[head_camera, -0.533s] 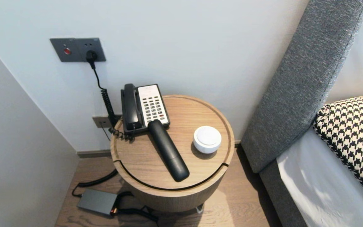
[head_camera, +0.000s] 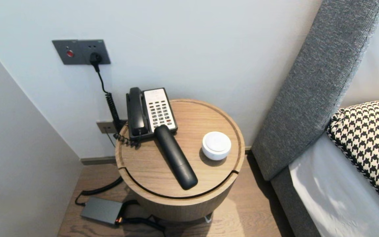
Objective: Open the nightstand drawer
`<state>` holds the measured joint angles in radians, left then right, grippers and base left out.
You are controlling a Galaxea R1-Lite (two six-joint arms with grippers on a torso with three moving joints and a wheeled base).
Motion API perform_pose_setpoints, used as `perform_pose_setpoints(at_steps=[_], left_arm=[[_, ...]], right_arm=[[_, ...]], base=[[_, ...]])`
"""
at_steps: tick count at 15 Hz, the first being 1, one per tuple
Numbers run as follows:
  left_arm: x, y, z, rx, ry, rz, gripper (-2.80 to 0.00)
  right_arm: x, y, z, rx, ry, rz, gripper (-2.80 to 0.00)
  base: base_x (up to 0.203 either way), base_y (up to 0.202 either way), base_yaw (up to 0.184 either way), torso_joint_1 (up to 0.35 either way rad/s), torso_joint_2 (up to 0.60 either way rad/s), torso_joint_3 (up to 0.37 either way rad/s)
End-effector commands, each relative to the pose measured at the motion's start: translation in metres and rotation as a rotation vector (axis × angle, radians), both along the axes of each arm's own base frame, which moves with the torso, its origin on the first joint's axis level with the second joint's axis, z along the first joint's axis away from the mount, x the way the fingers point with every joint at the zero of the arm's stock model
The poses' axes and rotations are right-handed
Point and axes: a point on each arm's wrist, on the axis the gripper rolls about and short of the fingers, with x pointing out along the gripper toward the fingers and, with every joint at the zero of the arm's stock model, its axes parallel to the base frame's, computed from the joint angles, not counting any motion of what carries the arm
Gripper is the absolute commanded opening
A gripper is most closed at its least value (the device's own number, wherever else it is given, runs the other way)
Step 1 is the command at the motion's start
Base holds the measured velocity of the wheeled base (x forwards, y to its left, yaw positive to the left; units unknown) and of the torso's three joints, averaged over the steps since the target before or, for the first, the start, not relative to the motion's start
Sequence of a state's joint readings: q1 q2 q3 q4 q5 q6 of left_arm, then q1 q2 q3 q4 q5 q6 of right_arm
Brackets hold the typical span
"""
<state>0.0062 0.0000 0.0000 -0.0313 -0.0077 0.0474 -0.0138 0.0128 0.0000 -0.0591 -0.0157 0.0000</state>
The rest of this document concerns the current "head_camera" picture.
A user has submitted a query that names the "white bed sheet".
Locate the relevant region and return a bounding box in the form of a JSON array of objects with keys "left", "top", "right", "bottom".
[{"left": 289, "top": 132, "right": 379, "bottom": 237}]

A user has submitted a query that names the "black telephone base white keypad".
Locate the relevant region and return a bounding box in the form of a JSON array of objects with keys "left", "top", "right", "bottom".
[{"left": 126, "top": 87, "right": 179, "bottom": 140}]

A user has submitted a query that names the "grey fabric headboard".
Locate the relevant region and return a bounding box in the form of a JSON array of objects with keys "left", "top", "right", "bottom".
[{"left": 251, "top": 0, "right": 379, "bottom": 181}]

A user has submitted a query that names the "black coiled telephone cord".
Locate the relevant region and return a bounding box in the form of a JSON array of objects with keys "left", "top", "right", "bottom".
[{"left": 113, "top": 131, "right": 141, "bottom": 148}]

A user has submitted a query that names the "black power plug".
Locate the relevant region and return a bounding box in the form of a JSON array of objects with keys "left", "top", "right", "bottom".
[{"left": 89, "top": 53, "right": 103, "bottom": 72}]

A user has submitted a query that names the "long black rounded device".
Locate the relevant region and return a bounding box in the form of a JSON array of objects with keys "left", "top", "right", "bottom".
[{"left": 154, "top": 125, "right": 198, "bottom": 190}]

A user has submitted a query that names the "black coiled power cable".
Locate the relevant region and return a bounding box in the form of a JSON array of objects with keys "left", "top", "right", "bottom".
[{"left": 75, "top": 64, "right": 127, "bottom": 206}]

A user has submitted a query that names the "thin black telephone wire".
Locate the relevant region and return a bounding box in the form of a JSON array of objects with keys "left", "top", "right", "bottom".
[{"left": 105, "top": 128, "right": 116, "bottom": 148}]

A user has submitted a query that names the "beige low wall plate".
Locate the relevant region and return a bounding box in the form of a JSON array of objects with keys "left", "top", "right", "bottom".
[{"left": 96, "top": 120, "right": 119, "bottom": 134}]

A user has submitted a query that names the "white round puck device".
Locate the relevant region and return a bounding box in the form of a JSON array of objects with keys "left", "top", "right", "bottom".
[{"left": 202, "top": 131, "right": 232, "bottom": 161}]

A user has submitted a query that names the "grey fabric bed base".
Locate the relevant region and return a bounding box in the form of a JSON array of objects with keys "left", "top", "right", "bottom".
[{"left": 271, "top": 166, "right": 318, "bottom": 237}]

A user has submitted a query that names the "round wooden bedside table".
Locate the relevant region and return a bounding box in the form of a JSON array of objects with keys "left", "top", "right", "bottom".
[{"left": 115, "top": 98, "right": 245, "bottom": 223}]

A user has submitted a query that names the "black adapter output cable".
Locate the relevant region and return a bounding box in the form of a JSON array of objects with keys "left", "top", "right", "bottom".
[{"left": 116, "top": 199, "right": 166, "bottom": 233}]

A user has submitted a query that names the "dark grey wall socket panel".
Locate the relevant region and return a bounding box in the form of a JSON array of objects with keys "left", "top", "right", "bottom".
[{"left": 52, "top": 39, "right": 111, "bottom": 65}]

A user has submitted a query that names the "black white houndstooth pillow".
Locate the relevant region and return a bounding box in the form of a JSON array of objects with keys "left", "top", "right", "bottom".
[{"left": 327, "top": 97, "right": 379, "bottom": 224}]

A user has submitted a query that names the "black telephone handset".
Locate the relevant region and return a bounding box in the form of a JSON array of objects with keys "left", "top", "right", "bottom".
[{"left": 129, "top": 87, "right": 149, "bottom": 137}]

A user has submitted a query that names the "grey power adapter box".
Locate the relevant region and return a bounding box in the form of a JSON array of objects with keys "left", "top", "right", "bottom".
[{"left": 80, "top": 197, "right": 124, "bottom": 225}]

